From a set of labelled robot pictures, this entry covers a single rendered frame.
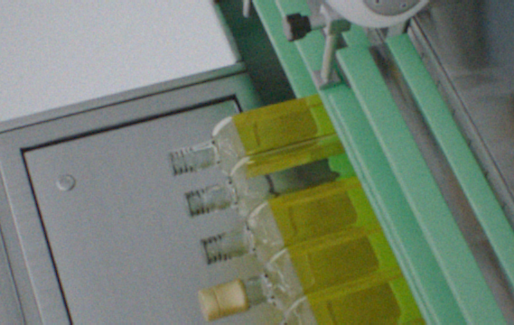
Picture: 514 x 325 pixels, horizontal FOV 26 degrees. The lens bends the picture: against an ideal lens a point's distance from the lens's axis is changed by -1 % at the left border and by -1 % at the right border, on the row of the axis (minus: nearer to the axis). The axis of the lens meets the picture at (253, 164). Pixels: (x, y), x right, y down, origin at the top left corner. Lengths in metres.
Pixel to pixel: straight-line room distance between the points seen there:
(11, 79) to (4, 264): 0.26
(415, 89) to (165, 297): 0.38
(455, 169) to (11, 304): 0.53
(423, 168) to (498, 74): 0.13
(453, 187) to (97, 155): 0.49
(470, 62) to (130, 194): 0.45
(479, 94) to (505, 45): 0.07
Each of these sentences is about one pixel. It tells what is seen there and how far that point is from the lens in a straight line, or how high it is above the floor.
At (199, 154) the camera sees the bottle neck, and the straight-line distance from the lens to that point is 1.24.
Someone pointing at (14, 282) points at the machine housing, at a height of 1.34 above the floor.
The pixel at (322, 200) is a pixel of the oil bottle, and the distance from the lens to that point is 1.19.
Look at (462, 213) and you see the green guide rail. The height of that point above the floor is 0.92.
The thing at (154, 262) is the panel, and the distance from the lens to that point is 1.33.
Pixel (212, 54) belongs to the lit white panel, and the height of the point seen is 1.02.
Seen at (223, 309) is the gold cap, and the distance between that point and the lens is 1.15.
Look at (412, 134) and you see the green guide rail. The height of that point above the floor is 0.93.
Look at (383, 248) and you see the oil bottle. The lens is 1.18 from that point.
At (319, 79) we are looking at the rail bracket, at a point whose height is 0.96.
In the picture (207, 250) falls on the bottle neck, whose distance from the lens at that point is 1.17.
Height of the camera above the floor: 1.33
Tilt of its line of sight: 13 degrees down
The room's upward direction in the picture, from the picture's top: 105 degrees counter-clockwise
